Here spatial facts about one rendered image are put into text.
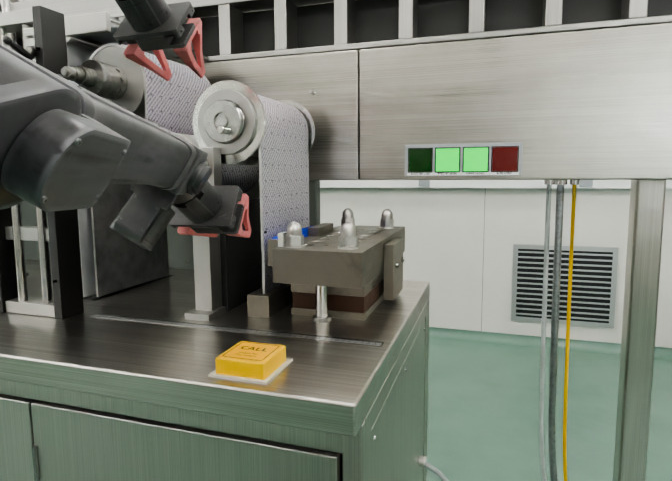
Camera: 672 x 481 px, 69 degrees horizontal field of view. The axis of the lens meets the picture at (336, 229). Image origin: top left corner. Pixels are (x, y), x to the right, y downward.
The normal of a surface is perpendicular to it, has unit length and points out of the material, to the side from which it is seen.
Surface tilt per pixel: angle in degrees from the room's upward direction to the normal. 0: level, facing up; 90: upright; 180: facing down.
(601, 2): 90
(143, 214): 78
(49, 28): 90
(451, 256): 90
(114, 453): 90
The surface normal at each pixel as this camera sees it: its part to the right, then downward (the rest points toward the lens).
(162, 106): 0.95, 0.06
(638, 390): -0.31, 0.11
